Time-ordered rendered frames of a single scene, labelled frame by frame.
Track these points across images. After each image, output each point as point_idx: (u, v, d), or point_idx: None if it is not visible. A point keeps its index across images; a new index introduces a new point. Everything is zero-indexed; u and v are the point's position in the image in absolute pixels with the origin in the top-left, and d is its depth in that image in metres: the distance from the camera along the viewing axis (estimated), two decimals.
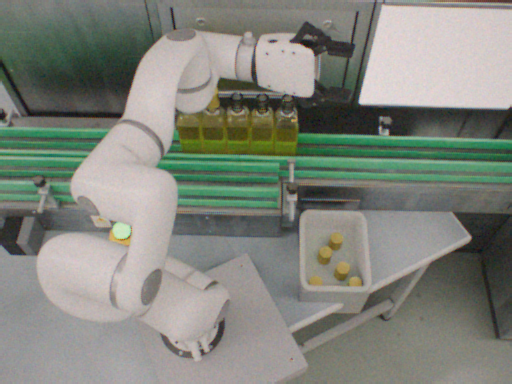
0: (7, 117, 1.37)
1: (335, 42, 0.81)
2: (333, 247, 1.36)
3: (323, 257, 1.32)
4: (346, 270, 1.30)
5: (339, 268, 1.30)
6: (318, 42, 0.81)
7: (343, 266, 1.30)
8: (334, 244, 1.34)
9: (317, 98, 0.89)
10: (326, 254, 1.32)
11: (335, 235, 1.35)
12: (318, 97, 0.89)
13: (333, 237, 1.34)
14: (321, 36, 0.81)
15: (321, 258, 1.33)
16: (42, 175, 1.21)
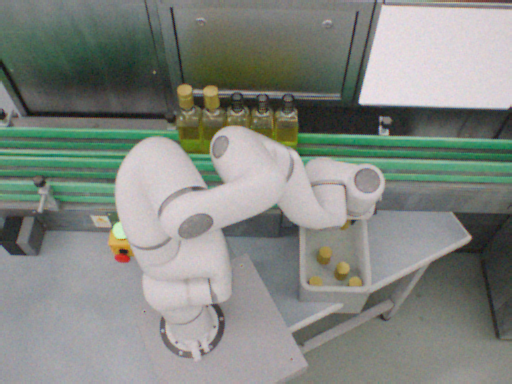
0: (7, 117, 1.37)
1: None
2: (341, 226, 1.26)
3: (323, 257, 1.32)
4: (346, 270, 1.30)
5: (339, 268, 1.30)
6: None
7: (343, 266, 1.30)
8: None
9: None
10: (326, 254, 1.32)
11: None
12: None
13: None
14: None
15: (321, 258, 1.33)
16: (42, 175, 1.21)
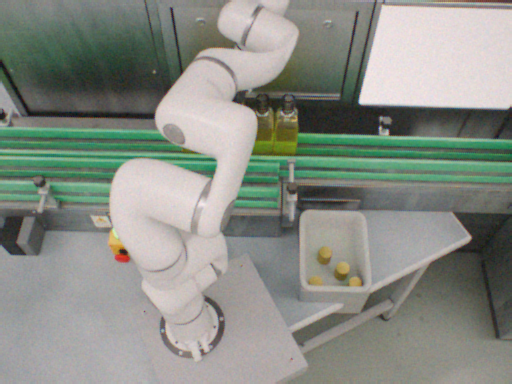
0: (7, 117, 1.37)
1: None
2: (243, 101, 1.17)
3: (323, 257, 1.32)
4: (346, 270, 1.30)
5: (339, 268, 1.30)
6: None
7: (343, 266, 1.30)
8: None
9: (245, 93, 1.11)
10: (326, 254, 1.32)
11: None
12: (245, 92, 1.12)
13: None
14: None
15: (321, 258, 1.33)
16: (42, 175, 1.21)
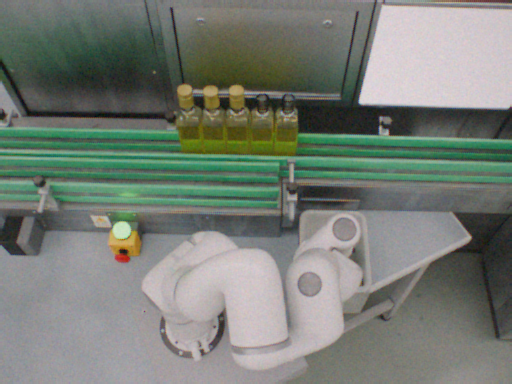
0: (7, 117, 1.37)
1: None
2: (243, 101, 1.17)
3: None
4: None
5: None
6: None
7: None
8: (243, 94, 1.15)
9: None
10: None
11: (233, 91, 1.15)
12: None
13: (236, 93, 1.14)
14: None
15: None
16: (42, 175, 1.21)
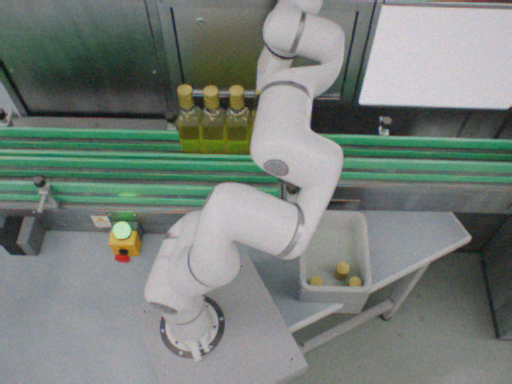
0: (7, 117, 1.37)
1: None
2: (243, 101, 1.17)
3: None
4: (346, 270, 1.30)
5: (339, 268, 1.30)
6: None
7: (343, 266, 1.30)
8: (243, 94, 1.15)
9: None
10: None
11: (233, 91, 1.15)
12: None
13: (236, 93, 1.14)
14: None
15: None
16: (42, 175, 1.21)
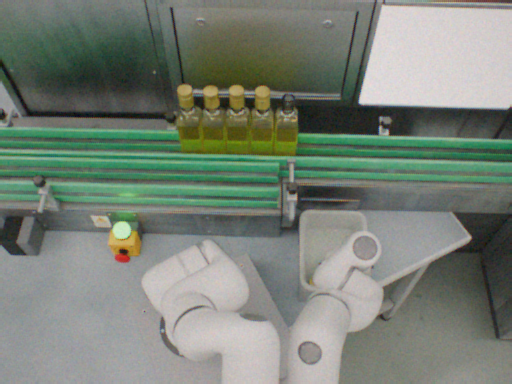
0: (7, 117, 1.37)
1: None
2: (243, 101, 1.17)
3: (269, 94, 1.14)
4: None
5: None
6: None
7: None
8: (243, 94, 1.15)
9: None
10: (265, 90, 1.15)
11: (233, 91, 1.15)
12: None
13: (236, 93, 1.14)
14: None
15: (268, 98, 1.15)
16: (42, 175, 1.21)
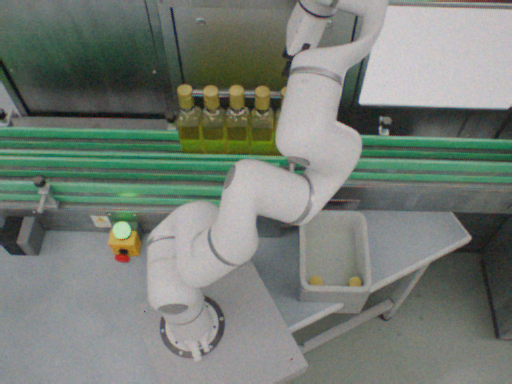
0: (7, 117, 1.37)
1: None
2: (243, 101, 1.17)
3: (269, 94, 1.14)
4: None
5: None
6: None
7: None
8: (243, 94, 1.15)
9: None
10: (265, 90, 1.15)
11: (233, 91, 1.15)
12: None
13: (236, 93, 1.14)
14: None
15: (268, 98, 1.15)
16: (42, 175, 1.21)
